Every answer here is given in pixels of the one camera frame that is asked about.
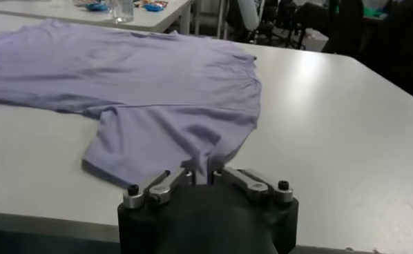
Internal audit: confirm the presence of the blue snack packet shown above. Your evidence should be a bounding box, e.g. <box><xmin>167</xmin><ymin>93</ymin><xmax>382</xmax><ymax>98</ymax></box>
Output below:
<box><xmin>143</xmin><ymin>2</ymin><xmax>166</xmax><ymax>12</ymax></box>
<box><xmin>85</xmin><ymin>1</ymin><xmax>109</xmax><ymax>12</ymax></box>

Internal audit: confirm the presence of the purple t-shirt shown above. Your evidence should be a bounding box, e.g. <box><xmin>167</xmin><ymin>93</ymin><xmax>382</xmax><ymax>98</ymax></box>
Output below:
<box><xmin>0</xmin><ymin>19</ymin><xmax>262</xmax><ymax>189</ymax></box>

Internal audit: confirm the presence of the long white desk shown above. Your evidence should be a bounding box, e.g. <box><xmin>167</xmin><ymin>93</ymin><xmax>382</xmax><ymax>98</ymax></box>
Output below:
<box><xmin>0</xmin><ymin>0</ymin><xmax>195</xmax><ymax>35</ymax></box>

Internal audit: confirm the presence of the green cloth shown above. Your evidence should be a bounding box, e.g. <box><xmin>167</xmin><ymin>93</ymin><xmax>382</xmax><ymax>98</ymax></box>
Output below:
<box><xmin>361</xmin><ymin>6</ymin><xmax>391</xmax><ymax>19</ymax></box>

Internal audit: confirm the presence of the clear bottle silver cap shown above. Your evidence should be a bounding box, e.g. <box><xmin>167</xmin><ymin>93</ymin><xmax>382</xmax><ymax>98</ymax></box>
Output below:
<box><xmin>108</xmin><ymin>0</ymin><xmax>135</xmax><ymax>24</ymax></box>

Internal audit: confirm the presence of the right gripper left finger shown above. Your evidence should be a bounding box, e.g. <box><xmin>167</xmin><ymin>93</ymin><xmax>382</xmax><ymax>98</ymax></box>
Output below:
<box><xmin>122</xmin><ymin>168</ymin><xmax>197</xmax><ymax>210</ymax></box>

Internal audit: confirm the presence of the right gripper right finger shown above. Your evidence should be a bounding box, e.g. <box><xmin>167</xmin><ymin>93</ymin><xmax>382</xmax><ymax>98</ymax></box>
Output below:
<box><xmin>211</xmin><ymin>166</ymin><xmax>294</xmax><ymax>204</ymax></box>

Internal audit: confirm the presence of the white humanoid robot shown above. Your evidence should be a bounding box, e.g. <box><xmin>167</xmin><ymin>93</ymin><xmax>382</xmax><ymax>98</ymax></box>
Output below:
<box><xmin>236</xmin><ymin>0</ymin><xmax>262</xmax><ymax>32</ymax></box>

